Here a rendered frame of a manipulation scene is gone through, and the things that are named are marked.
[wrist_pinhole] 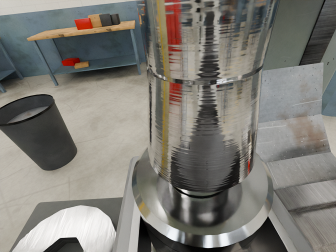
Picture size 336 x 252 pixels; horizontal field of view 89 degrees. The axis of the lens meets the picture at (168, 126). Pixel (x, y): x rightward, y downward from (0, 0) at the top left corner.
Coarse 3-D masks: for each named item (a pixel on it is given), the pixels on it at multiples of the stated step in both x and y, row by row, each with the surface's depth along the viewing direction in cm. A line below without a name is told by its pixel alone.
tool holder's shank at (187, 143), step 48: (144, 0) 2; (192, 0) 2; (240, 0) 2; (144, 48) 3; (192, 48) 2; (240, 48) 2; (192, 96) 3; (240, 96) 3; (192, 144) 3; (240, 144) 4; (192, 192) 5
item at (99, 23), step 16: (96, 16) 308; (112, 16) 311; (48, 32) 316; (64, 32) 299; (80, 32) 291; (96, 32) 294; (0, 48) 348; (64, 64) 363; (80, 64) 345; (96, 64) 353; (112, 64) 345; (128, 64) 339
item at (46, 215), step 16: (48, 208) 18; (64, 208) 18; (80, 208) 16; (96, 208) 16; (112, 208) 17; (32, 224) 17; (48, 224) 15; (64, 224) 15; (80, 224) 15; (96, 224) 15; (112, 224) 15; (16, 240) 16; (32, 240) 14; (48, 240) 14; (64, 240) 15; (80, 240) 14; (96, 240) 14; (112, 240) 14
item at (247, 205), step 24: (144, 168) 6; (264, 168) 6; (144, 192) 5; (168, 192) 5; (240, 192) 5; (264, 192) 5; (144, 216) 5; (168, 216) 5; (192, 216) 5; (216, 216) 5; (240, 216) 5; (264, 216) 5; (168, 240) 5; (192, 240) 4; (216, 240) 4; (240, 240) 4
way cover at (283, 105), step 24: (264, 72) 47; (288, 72) 48; (312, 72) 48; (264, 96) 48; (288, 96) 49; (312, 96) 50; (264, 120) 50; (288, 120) 50; (312, 120) 50; (264, 144) 49; (288, 144) 49; (312, 144) 50; (288, 168) 47; (312, 168) 47
